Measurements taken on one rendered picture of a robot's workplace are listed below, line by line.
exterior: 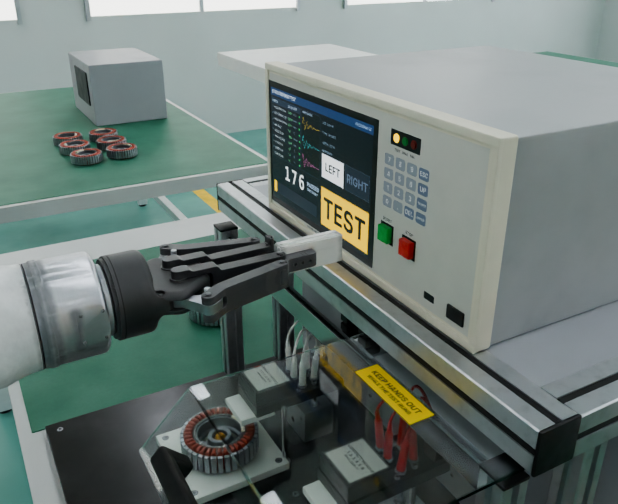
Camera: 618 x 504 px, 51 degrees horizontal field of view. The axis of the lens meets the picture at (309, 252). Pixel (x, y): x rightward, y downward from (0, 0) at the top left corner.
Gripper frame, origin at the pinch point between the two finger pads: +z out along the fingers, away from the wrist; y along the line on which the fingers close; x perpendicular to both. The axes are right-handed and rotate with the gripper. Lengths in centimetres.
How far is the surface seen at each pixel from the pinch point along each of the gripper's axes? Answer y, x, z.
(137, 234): -114, -43, 10
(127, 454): -28, -41, -16
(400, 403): 12.2, -11.6, 3.2
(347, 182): -7.9, 3.4, 9.4
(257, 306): -62, -43, 22
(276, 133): -26.0, 5.0, 9.4
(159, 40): -468, -37, 127
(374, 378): 7.7, -11.6, 3.3
